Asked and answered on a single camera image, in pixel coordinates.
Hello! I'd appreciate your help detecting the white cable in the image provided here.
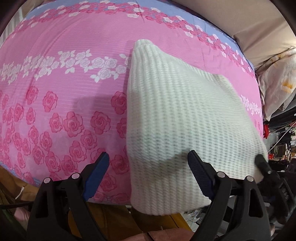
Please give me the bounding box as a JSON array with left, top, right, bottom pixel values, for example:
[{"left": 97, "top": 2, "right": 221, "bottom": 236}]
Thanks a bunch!
[{"left": 15, "top": 185, "right": 25, "bottom": 200}]

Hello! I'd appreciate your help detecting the beige backdrop cloth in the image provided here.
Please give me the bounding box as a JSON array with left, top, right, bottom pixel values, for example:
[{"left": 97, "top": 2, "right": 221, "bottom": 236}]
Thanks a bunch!
[{"left": 136, "top": 0, "right": 296, "bottom": 70}]

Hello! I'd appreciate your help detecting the white orange printed bedding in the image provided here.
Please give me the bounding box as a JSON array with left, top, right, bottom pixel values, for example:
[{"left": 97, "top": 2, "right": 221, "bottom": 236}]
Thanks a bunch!
[{"left": 256, "top": 46, "right": 296, "bottom": 121}]

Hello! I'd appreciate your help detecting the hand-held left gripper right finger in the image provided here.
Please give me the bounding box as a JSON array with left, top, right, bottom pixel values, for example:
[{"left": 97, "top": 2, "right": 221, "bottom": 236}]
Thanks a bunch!
[{"left": 187, "top": 150, "right": 272, "bottom": 241}]

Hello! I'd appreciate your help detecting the white red black knit sweater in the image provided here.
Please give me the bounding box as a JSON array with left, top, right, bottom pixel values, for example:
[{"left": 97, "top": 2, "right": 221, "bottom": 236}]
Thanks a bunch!
[{"left": 126, "top": 39, "right": 269, "bottom": 216}]

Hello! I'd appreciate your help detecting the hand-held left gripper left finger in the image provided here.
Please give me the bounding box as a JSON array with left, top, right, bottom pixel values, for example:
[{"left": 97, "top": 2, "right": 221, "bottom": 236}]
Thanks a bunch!
[{"left": 26, "top": 152, "right": 110, "bottom": 241}]

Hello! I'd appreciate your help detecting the pink floral blanket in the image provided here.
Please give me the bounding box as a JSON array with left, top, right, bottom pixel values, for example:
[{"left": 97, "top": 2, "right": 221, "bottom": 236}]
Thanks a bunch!
[{"left": 0, "top": 0, "right": 264, "bottom": 205}]

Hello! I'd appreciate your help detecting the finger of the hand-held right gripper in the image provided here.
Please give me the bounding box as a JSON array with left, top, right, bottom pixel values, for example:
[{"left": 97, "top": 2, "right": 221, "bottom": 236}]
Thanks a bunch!
[{"left": 254, "top": 154, "right": 288, "bottom": 224}]

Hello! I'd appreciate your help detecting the mustard brown cloth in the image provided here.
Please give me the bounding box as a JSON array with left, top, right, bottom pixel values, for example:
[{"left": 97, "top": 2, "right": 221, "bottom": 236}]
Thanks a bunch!
[{"left": 67, "top": 201, "right": 192, "bottom": 235}]

